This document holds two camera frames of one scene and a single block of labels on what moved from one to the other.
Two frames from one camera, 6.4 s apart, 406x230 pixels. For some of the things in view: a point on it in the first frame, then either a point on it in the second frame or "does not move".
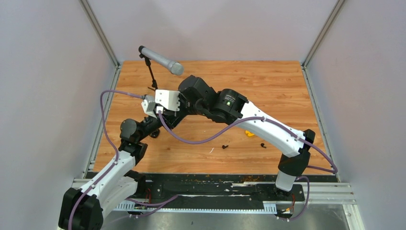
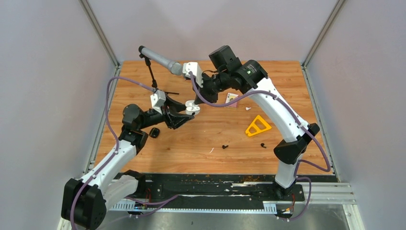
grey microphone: (176, 68) does not move
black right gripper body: (185, 107) to (213, 85)
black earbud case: (154, 134) does not move
